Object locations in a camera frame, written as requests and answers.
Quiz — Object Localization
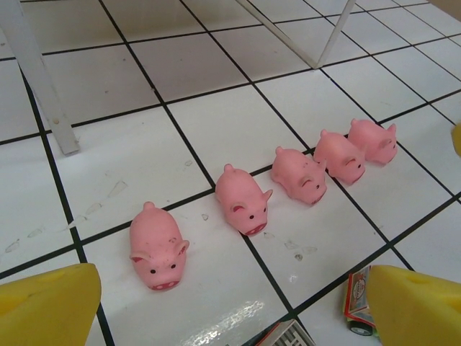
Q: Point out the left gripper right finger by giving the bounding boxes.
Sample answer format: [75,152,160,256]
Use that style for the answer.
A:
[367,265,461,346]

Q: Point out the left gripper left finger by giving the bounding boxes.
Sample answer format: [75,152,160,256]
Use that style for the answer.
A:
[0,262,102,346]

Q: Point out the pink plastic toy pig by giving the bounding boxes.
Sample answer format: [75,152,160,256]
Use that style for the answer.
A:
[347,118,398,166]
[272,146,328,206]
[128,201,191,292]
[313,130,367,187]
[215,164,274,238]

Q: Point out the wooden two-tier shelf white legs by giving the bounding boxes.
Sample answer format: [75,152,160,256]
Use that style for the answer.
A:
[0,0,357,156]

